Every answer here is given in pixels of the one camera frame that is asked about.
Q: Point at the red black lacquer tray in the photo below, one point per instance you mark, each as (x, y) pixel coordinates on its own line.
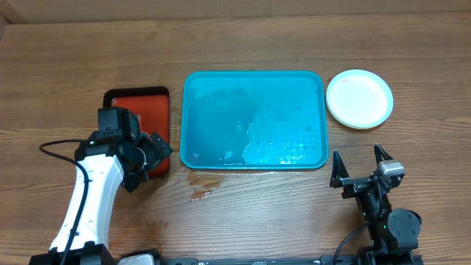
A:
(150, 104)

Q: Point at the light blue plate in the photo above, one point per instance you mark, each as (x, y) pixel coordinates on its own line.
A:
(359, 90)

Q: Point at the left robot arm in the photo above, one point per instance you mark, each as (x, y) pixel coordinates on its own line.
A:
(116, 155)

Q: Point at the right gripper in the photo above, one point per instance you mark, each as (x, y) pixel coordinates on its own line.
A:
(358, 188)

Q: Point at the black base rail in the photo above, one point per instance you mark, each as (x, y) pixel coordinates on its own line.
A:
(156, 259)

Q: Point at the yellow-green plate top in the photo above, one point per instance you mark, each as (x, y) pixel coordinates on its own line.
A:
(362, 121)

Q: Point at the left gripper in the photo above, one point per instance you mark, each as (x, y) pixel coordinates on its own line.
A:
(155, 154)

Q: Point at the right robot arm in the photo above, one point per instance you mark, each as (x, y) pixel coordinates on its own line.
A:
(393, 232)

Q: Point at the blue plastic tray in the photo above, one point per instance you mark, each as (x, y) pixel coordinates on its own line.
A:
(261, 120)

